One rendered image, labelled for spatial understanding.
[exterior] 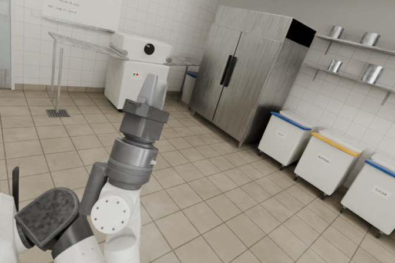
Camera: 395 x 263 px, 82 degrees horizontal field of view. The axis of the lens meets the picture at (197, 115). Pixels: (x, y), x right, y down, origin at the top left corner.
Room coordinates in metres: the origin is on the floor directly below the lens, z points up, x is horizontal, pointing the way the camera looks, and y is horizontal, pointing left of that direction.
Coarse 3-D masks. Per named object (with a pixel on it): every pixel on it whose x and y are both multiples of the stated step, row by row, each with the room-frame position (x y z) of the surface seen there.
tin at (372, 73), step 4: (368, 68) 3.14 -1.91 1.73; (372, 68) 3.09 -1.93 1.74; (376, 68) 3.06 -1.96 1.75; (380, 68) 3.05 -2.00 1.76; (384, 68) 3.08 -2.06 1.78; (364, 72) 3.17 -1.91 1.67; (368, 72) 3.10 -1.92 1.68; (372, 72) 3.07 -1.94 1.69; (376, 72) 3.06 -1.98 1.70; (380, 72) 3.06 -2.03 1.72; (364, 76) 3.12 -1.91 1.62; (368, 76) 3.08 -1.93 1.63; (372, 76) 3.06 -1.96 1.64; (376, 76) 3.05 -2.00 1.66; (364, 80) 3.09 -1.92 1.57; (368, 80) 3.07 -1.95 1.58; (372, 80) 3.05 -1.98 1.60; (376, 80) 3.07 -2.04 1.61
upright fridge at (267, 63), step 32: (224, 32) 3.99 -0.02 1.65; (256, 32) 3.61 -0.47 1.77; (288, 32) 3.31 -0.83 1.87; (224, 64) 3.84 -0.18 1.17; (256, 64) 3.43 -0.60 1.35; (288, 64) 3.57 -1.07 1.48; (192, 96) 4.19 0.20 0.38; (224, 96) 3.69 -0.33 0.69; (256, 96) 3.29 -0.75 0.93; (224, 128) 3.53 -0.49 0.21; (256, 128) 3.46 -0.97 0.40
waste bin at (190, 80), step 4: (188, 72) 4.98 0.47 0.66; (192, 72) 5.12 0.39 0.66; (196, 72) 5.28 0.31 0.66; (188, 76) 4.89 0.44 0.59; (192, 76) 4.82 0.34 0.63; (196, 76) 4.81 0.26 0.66; (188, 80) 4.88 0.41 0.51; (192, 80) 4.83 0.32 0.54; (184, 84) 5.04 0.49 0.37; (188, 84) 4.87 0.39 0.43; (192, 84) 4.83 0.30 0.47; (184, 88) 4.96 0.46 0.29; (188, 88) 4.86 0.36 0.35; (192, 88) 4.83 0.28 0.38; (184, 92) 4.93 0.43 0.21; (188, 92) 4.85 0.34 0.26; (184, 96) 4.91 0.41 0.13; (188, 96) 4.85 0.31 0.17; (184, 100) 4.89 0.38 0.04; (188, 100) 4.85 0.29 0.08
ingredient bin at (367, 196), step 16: (368, 160) 2.45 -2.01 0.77; (384, 160) 2.63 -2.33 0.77; (368, 176) 2.39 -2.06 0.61; (384, 176) 2.30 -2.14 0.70; (352, 192) 2.42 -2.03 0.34; (368, 192) 2.33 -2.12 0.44; (384, 192) 2.25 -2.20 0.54; (352, 208) 2.36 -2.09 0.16; (368, 208) 2.27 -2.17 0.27; (384, 208) 2.20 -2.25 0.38; (384, 224) 2.14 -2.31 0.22
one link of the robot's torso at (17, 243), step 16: (16, 176) 0.42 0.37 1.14; (0, 192) 0.39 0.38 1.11; (16, 192) 0.42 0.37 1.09; (0, 208) 0.35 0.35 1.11; (16, 208) 0.42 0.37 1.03; (0, 224) 0.32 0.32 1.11; (16, 224) 0.35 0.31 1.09; (0, 240) 0.29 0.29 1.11; (16, 240) 0.33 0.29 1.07; (0, 256) 0.28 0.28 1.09; (16, 256) 0.31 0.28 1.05
